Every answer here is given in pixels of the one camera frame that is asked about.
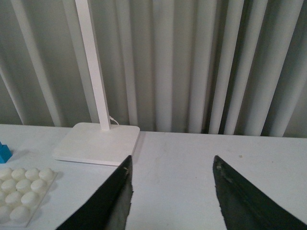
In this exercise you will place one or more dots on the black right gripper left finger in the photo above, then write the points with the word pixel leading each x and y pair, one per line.
pixel 108 208

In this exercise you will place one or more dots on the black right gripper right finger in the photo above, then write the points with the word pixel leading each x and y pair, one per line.
pixel 244 206

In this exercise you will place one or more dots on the blue block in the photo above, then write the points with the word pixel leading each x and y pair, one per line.
pixel 5 153

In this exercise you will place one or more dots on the white desk lamp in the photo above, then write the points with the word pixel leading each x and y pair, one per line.
pixel 101 143

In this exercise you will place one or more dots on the grey pleated curtain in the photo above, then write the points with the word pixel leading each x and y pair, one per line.
pixel 234 67

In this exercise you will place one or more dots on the white studded base plate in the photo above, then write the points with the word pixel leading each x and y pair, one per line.
pixel 21 193

